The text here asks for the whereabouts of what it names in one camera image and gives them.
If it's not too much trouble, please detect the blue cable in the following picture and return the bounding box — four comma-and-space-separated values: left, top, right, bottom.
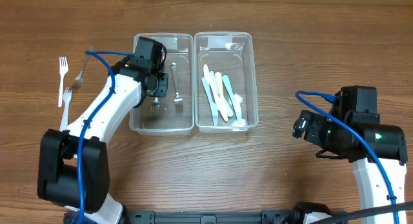
295, 90, 401, 224
67, 50, 135, 224

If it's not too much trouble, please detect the yellow plastic knife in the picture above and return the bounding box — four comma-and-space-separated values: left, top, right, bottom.
215, 72, 228, 122

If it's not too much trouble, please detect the black handled metal fork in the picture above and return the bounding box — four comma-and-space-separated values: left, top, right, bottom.
150, 97, 160, 117

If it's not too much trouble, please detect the pale blue plastic knife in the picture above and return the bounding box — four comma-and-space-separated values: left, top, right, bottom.
222, 75, 242, 124

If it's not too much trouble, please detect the clear plastic container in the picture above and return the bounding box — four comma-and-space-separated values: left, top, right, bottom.
194, 31, 259, 133
129, 33, 194, 136

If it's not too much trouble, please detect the right clear plastic container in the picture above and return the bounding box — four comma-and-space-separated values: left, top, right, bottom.
194, 31, 259, 133

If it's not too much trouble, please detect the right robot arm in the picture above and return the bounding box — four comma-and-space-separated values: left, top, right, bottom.
292, 110, 408, 209

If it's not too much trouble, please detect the white plastic utensil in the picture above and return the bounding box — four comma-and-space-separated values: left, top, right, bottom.
203, 65, 223, 111

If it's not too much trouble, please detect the right blue cable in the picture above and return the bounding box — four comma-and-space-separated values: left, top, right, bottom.
295, 90, 401, 224

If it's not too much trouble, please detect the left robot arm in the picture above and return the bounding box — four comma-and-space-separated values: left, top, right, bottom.
37, 54, 168, 223

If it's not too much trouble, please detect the white plastic fork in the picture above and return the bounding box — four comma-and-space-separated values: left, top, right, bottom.
59, 87, 72, 131
58, 57, 68, 107

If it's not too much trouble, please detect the left blue cable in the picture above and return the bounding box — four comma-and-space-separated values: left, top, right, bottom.
67, 50, 135, 224

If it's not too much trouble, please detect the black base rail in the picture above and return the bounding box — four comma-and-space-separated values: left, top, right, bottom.
64, 201, 330, 224

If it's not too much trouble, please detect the light blue plastic knife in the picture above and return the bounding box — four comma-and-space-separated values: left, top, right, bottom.
201, 77, 218, 126

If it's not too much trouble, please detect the black cable bottom right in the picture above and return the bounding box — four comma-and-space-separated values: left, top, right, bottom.
309, 201, 413, 224

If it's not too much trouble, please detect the metal utensil handle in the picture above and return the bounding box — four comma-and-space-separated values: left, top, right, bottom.
71, 54, 90, 94

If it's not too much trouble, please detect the left clear plastic container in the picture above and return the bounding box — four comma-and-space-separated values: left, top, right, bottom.
129, 33, 194, 136

